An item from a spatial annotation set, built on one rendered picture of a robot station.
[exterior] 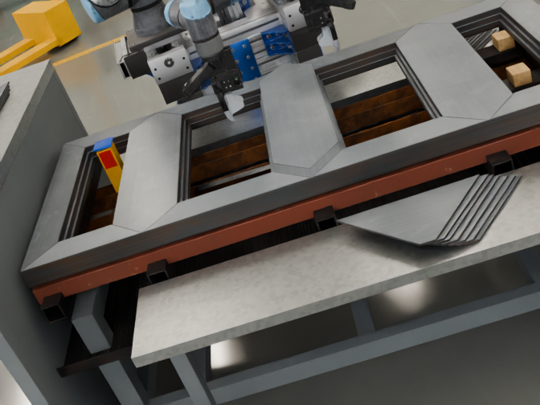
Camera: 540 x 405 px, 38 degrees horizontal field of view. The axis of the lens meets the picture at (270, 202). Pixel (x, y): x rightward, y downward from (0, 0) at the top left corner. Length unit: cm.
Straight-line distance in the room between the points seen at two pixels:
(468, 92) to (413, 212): 42
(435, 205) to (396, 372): 88
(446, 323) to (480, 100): 64
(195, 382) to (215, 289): 26
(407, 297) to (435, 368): 37
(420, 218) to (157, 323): 66
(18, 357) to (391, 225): 96
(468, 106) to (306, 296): 65
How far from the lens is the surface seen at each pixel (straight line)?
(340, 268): 180
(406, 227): 179
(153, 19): 284
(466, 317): 230
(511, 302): 231
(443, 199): 185
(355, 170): 194
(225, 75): 216
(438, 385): 252
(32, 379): 209
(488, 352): 259
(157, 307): 193
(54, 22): 724
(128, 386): 233
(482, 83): 214
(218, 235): 200
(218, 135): 278
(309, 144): 208
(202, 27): 212
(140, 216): 207
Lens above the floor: 182
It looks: 30 degrees down
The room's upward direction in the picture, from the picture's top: 21 degrees counter-clockwise
